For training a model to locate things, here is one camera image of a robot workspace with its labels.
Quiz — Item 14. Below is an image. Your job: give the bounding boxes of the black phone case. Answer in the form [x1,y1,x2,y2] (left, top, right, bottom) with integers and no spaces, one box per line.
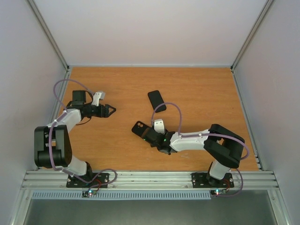
[131,121,149,137]
[147,90,167,113]

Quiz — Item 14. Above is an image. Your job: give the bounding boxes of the dark green phone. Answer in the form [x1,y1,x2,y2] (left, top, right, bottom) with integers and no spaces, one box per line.
[148,90,166,113]

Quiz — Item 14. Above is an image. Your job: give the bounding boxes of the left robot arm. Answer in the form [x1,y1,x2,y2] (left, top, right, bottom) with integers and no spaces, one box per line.
[34,90,116,187]

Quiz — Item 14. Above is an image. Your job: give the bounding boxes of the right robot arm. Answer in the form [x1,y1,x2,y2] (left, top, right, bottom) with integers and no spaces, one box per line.
[141,124,246,186]

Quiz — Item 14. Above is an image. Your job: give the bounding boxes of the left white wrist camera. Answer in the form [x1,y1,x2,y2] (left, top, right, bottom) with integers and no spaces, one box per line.
[91,91,105,106]

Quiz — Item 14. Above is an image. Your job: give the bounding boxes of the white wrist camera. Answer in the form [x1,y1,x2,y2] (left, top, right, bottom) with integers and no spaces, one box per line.
[153,119,165,134]
[91,91,105,106]

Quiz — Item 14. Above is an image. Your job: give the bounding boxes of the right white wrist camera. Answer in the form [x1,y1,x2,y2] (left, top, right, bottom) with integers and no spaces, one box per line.
[153,119,165,134]

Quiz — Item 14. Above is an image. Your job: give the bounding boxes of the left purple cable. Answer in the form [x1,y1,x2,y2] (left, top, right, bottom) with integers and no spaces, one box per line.
[49,79,117,188]

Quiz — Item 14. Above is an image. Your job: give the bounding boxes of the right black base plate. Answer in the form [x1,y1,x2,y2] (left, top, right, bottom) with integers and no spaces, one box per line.
[191,172,234,188]

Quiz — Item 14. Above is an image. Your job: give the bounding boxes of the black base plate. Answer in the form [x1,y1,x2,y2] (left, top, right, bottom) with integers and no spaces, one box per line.
[66,173,110,188]
[191,172,234,188]

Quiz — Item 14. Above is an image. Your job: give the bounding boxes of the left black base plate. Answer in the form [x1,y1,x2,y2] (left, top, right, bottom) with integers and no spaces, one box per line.
[66,173,110,188]

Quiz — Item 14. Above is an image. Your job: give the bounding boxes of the aluminium front rail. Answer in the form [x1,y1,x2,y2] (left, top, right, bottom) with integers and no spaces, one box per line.
[21,170,279,190]

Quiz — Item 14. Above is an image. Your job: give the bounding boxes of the grey slotted cable duct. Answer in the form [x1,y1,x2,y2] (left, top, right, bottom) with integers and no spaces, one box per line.
[31,190,211,201]

